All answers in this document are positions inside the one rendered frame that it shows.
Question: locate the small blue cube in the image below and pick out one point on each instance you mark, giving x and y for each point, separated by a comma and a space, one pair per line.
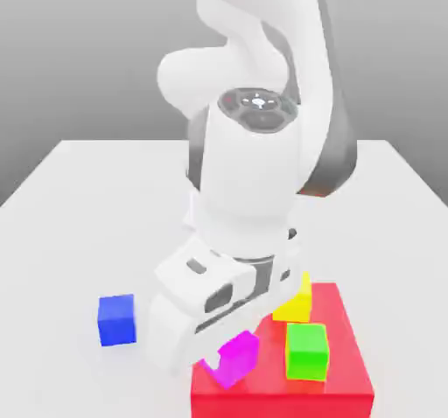
117, 321

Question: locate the small green cube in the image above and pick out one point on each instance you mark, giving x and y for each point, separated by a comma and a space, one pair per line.
307, 353

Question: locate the small magenta cube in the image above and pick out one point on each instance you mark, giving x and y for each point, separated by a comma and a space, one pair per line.
238, 358

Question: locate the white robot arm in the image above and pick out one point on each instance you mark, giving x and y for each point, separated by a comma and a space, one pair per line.
245, 166

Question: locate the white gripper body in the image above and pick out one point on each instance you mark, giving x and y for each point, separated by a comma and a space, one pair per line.
171, 330

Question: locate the large red box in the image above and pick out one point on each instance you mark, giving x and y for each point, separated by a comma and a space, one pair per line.
346, 372

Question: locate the small yellow cube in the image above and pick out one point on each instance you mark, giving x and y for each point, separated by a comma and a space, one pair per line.
295, 307

